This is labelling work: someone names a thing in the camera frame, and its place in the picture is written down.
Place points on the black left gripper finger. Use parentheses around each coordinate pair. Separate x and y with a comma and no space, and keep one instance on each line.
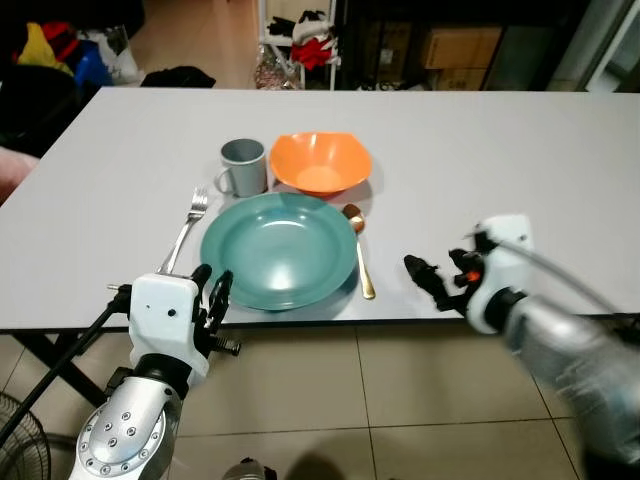
(221,296)
(201,278)

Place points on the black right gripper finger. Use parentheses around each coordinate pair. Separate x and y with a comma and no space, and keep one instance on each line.
(424,266)
(438,292)

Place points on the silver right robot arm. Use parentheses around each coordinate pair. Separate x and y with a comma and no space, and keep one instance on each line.
(575,370)

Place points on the silver fork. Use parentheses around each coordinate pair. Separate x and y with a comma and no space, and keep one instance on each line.
(187,226)

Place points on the gold spoon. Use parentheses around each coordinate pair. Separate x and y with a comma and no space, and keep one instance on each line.
(361,255)

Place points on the teal round plate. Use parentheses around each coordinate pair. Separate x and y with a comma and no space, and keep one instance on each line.
(279,250)

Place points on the grey mug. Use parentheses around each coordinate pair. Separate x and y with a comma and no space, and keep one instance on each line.
(245,170)

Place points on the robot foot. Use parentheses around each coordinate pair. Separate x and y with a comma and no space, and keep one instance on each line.
(248,470)

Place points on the orange plastic bowl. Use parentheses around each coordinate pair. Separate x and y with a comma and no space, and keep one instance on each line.
(320,160)

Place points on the small cardboard box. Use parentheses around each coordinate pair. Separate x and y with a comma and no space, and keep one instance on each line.
(462,79)

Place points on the black bag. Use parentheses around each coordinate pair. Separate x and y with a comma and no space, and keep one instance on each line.
(178,77)

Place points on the black floor fan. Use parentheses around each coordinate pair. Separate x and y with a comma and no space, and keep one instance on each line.
(22,440)

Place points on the large cardboard box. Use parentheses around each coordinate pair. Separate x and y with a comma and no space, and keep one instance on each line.
(460,48)

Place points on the white plastic bag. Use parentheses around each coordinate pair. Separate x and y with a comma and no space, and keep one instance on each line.
(122,58)

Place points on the blue bag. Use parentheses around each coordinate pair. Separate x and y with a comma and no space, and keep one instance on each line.
(92,68)

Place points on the black chair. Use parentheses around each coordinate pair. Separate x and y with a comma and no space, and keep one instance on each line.
(35,105)

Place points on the red cloth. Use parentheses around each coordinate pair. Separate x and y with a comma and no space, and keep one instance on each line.
(315,52)

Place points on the white clothes rack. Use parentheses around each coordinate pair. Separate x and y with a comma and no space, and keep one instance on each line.
(268,45)

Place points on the yellow and red clothes pile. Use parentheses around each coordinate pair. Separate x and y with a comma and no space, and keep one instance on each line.
(42,48)

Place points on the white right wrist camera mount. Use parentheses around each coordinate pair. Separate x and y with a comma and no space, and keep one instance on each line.
(505,270)

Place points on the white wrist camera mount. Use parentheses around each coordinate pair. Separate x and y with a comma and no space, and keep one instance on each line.
(162,312)
(505,270)

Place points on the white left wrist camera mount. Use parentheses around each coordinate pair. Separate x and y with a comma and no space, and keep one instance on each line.
(162,312)

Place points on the black table leg frame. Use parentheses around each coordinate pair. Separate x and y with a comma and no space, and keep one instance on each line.
(45,352)

